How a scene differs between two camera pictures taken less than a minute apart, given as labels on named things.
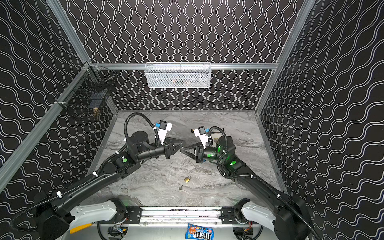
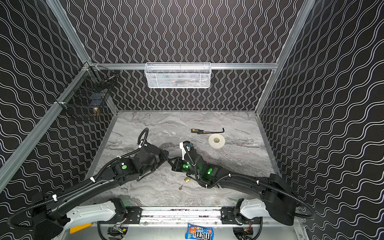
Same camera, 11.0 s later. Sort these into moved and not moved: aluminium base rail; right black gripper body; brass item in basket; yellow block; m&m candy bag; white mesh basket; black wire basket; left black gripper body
Moved: right black gripper body; left black gripper body
Not moved: yellow block; white mesh basket; black wire basket; m&m candy bag; aluminium base rail; brass item in basket
